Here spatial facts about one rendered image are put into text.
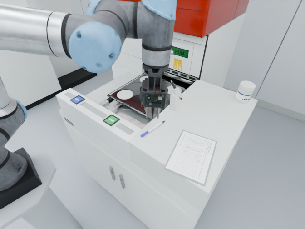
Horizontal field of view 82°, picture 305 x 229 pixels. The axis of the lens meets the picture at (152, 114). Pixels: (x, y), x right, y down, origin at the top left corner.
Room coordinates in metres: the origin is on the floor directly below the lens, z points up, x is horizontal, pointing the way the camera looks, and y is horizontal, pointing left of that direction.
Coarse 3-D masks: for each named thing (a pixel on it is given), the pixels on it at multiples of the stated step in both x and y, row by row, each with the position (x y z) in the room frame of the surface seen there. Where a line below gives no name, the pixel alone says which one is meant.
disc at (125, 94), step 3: (123, 90) 0.93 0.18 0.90; (126, 90) 0.93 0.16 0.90; (129, 90) 0.93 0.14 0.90; (120, 93) 0.90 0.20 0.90; (123, 93) 0.90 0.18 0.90; (126, 93) 0.90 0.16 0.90; (129, 93) 0.90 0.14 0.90; (132, 93) 0.90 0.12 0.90; (117, 96) 0.87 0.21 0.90; (120, 96) 0.87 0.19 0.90; (123, 96) 0.87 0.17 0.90; (126, 96) 0.87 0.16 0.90; (129, 96) 0.87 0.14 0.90
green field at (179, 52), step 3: (174, 48) 1.07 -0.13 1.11; (177, 48) 1.06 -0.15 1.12; (174, 51) 1.07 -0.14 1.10; (177, 51) 1.05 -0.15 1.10; (180, 51) 1.04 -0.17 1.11; (183, 51) 1.03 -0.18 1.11; (186, 51) 1.02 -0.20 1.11; (177, 54) 1.05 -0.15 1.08; (180, 54) 1.04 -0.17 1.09; (183, 54) 1.03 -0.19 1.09; (186, 54) 1.02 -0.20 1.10
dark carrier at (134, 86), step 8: (136, 80) 1.05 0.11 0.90; (128, 88) 0.96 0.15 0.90; (136, 88) 0.96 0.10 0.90; (184, 88) 0.96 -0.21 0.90; (136, 96) 0.87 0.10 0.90; (168, 96) 0.87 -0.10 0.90; (128, 104) 0.79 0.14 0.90; (136, 104) 0.79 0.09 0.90; (168, 104) 0.79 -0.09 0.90; (144, 112) 0.72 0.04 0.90; (152, 112) 0.72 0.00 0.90; (160, 112) 0.72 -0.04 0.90
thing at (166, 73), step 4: (164, 72) 1.10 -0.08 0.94; (168, 72) 1.09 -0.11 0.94; (168, 76) 1.08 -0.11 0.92; (172, 76) 1.06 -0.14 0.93; (176, 76) 1.04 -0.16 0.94; (180, 76) 1.03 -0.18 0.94; (180, 80) 1.02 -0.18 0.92; (184, 80) 1.00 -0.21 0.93; (188, 80) 0.98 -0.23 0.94; (192, 80) 0.98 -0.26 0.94; (176, 84) 1.05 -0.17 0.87
